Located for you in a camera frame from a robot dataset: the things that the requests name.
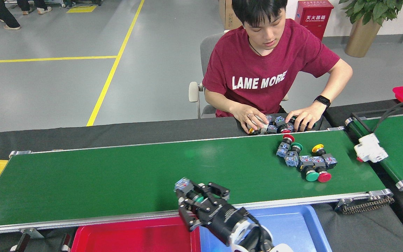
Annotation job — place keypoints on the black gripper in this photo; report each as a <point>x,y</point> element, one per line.
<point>226,220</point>

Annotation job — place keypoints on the yellow head push button switch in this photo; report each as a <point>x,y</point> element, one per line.
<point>252,131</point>
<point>329,161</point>

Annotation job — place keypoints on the red head push button switch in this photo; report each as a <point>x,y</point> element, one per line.
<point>324,176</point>
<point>283,149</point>
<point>285,131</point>

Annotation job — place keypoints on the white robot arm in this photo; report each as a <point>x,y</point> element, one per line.
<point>243,227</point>

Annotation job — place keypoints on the long green conveyor belt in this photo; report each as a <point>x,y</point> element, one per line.
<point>135,182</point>

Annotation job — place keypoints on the red plastic tray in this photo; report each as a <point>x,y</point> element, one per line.
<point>135,238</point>

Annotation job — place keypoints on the blue plastic tray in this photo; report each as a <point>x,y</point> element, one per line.
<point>292,227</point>

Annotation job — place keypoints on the short green conveyor belt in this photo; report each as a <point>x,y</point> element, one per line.
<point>401,140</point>

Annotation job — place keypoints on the person's right hand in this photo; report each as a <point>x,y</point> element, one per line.
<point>248,117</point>

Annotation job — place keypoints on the person's left hand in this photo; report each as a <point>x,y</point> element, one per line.
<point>306,115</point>

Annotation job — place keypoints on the grey office chair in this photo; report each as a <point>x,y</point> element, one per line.
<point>210,49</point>

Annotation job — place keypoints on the black wrist watch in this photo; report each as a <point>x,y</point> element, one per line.
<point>323,100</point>

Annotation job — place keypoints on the brown cardboard box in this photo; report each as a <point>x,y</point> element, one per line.
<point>229,14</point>

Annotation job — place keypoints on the red fire extinguisher cabinet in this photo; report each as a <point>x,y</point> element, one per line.
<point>313,17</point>

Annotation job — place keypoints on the green plant in gold pot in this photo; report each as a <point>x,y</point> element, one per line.
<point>362,38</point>

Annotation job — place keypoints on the background person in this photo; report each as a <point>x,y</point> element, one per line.
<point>37,5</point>
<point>4,12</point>

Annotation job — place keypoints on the blue grey switch block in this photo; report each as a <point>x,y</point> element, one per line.
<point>279,120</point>
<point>271,129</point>

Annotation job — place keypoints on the black metal bracket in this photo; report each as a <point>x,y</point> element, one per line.
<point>394,109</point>

